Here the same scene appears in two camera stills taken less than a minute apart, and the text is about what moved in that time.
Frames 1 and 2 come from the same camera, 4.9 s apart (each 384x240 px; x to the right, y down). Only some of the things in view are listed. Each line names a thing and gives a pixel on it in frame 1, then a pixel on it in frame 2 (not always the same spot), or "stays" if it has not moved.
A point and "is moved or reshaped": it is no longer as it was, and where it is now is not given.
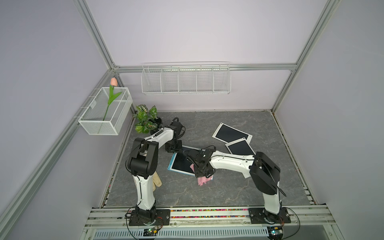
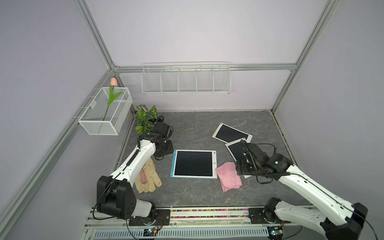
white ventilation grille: [195, 233] stays
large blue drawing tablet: [180, 163] is moved or reshaped
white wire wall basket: [186, 78] stays
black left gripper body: [173, 146] → [167, 148]
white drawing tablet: [227, 133] stays
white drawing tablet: [241, 147] stays
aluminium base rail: [318, 218] stays
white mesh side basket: [106, 114] stays
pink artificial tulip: [113, 83] stays
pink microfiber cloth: [201, 180] → [228, 176]
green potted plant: [145, 118] stays
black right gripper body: [198, 172] → [245, 169]
